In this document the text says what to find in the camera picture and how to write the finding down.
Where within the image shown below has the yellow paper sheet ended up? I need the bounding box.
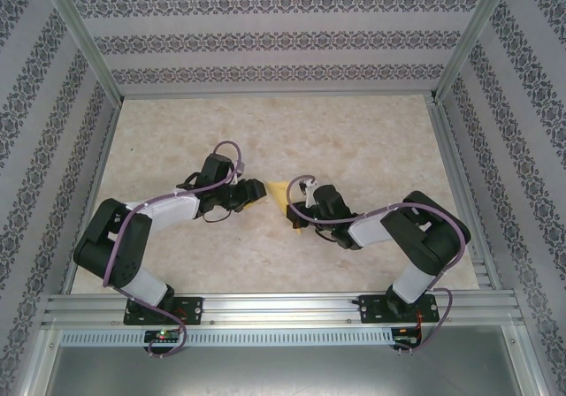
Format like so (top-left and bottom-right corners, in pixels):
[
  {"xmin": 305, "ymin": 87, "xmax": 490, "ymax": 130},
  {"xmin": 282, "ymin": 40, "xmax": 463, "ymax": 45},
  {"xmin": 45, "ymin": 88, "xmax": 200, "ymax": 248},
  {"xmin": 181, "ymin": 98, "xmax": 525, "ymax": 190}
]
[{"xmin": 244, "ymin": 179, "xmax": 307, "ymax": 237}]

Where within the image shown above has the small circuit board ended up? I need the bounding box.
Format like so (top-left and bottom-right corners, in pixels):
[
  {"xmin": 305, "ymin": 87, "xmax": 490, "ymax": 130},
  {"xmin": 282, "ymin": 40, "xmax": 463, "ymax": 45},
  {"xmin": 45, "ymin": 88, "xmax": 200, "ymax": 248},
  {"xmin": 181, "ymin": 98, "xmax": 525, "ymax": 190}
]
[
  {"xmin": 144, "ymin": 328, "xmax": 180, "ymax": 345},
  {"xmin": 393, "ymin": 326, "xmax": 425, "ymax": 347}
]

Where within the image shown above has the aluminium mounting rail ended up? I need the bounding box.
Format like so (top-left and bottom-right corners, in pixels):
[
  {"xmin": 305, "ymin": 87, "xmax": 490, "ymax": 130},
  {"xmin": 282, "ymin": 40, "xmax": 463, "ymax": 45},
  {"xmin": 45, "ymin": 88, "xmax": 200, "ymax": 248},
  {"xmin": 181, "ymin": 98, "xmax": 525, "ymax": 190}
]
[{"xmin": 42, "ymin": 290, "xmax": 525, "ymax": 329}]

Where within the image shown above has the aluminium frame crossbar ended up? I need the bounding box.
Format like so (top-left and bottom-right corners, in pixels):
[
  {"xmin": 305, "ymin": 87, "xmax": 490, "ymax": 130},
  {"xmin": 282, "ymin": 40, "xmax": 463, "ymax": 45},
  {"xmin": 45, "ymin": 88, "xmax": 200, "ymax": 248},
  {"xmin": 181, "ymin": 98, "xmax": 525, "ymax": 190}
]
[{"xmin": 119, "ymin": 88, "xmax": 437, "ymax": 101}]

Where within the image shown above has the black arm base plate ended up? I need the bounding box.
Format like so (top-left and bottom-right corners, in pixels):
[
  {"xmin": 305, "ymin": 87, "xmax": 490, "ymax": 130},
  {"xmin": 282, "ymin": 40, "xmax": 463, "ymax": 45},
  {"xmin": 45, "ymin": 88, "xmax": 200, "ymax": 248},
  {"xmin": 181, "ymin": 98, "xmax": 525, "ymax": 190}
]
[
  {"xmin": 123, "ymin": 296, "xmax": 204, "ymax": 326},
  {"xmin": 358, "ymin": 293, "xmax": 441, "ymax": 325}
]

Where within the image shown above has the slotted grey cable duct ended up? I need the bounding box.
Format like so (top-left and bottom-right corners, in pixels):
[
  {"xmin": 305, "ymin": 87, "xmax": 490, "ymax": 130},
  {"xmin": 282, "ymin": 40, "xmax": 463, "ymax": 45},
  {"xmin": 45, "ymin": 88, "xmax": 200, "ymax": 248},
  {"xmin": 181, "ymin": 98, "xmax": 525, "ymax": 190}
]
[{"xmin": 59, "ymin": 327, "xmax": 395, "ymax": 348}]

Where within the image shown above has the aluminium table edge rail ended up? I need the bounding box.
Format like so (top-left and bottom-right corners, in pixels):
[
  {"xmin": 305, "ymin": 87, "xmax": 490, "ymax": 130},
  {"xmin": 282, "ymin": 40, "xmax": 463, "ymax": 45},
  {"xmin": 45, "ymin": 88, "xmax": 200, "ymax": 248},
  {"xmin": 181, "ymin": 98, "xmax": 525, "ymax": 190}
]
[
  {"xmin": 425, "ymin": 97, "xmax": 504, "ymax": 292},
  {"xmin": 60, "ymin": 99, "xmax": 124, "ymax": 293}
]

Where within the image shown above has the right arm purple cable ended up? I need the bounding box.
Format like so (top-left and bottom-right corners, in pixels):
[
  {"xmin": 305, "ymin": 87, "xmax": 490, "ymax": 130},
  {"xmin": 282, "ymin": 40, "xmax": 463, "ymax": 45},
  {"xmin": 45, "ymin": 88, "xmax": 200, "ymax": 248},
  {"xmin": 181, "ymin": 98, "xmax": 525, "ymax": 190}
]
[{"xmin": 286, "ymin": 174, "xmax": 470, "ymax": 356}]

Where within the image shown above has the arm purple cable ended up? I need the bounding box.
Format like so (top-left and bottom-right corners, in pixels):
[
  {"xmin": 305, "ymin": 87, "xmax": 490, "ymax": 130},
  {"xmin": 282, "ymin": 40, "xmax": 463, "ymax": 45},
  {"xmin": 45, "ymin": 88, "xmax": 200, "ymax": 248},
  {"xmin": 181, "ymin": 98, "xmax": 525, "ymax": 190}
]
[
  {"xmin": 102, "ymin": 141, "xmax": 245, "ymax": 361},
  {"xmin": 286, "ymin": 174, "xmax": 470, "ymax": 356}
]

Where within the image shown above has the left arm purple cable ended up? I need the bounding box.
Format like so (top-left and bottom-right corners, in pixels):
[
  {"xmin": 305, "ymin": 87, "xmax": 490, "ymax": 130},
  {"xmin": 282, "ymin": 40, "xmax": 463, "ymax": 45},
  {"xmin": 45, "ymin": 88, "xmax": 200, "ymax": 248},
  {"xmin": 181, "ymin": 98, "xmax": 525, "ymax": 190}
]
[{"xmin": 102, "ymin": 141, "xmax": 245, "ymax": 361}]

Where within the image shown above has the aluminium frame post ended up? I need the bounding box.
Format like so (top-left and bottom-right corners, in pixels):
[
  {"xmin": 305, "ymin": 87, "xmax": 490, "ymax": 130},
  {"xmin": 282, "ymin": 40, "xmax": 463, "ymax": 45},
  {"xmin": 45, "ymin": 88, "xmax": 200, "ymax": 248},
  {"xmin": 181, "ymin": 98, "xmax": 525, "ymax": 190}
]
[
  {"xmin": 430, "ymin": 0, "xmax": 517, "ymax": 102},
  {"xmin": 37, "ymin": 0, "xmax": 124, "ymax": 102}
]

